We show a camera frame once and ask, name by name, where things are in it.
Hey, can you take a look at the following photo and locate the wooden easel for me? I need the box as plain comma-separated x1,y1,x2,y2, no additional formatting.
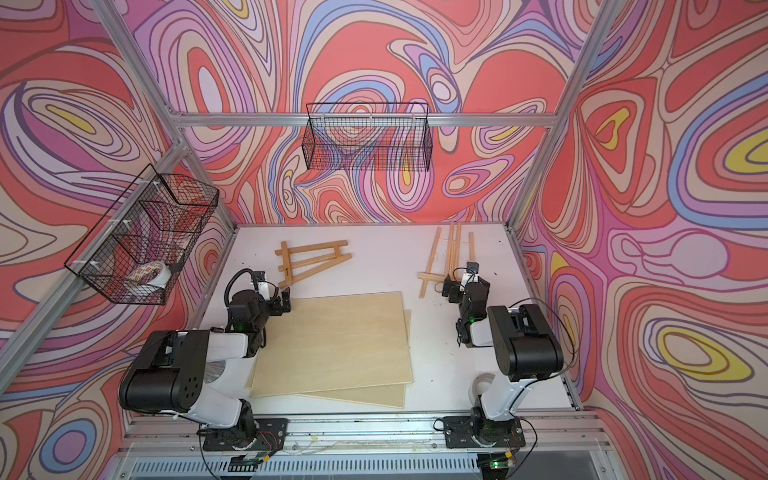
274,240,352,289
417,222,477,299

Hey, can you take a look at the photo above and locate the plywood board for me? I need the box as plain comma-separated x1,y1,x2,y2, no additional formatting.
250,291,415,398
244,308,413,410

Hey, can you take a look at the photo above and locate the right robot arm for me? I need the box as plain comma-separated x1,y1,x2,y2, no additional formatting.
438,272,565,451

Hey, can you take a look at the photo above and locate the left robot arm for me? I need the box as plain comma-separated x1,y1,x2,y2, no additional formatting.
118,268,292,457

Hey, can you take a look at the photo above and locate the patterned tape roll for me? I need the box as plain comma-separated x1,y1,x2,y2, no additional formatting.
126,262,172,289

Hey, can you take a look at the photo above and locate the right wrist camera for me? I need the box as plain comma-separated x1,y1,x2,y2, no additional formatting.
460,261,480,288

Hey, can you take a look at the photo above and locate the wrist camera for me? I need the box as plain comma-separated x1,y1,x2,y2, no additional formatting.
460,261,480,288
251,271,271,301

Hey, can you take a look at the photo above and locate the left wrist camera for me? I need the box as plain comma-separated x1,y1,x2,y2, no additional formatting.
251,271,271,301

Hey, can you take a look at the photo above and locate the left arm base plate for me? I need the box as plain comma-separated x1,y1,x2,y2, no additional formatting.
199,418,289,454

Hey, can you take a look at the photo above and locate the left black wire basket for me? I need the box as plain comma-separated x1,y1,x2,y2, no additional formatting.
64,165,219,305

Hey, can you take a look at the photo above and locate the black wire basket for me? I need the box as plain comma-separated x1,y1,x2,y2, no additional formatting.
301,101,433,173
64,165,219,305

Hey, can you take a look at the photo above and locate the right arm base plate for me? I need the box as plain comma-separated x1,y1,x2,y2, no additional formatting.
434,416,526,450

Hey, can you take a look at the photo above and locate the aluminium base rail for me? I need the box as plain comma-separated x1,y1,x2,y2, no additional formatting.
105,410,627,479

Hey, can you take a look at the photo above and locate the back black wire basket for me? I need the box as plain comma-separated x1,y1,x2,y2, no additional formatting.
301,101,433,173

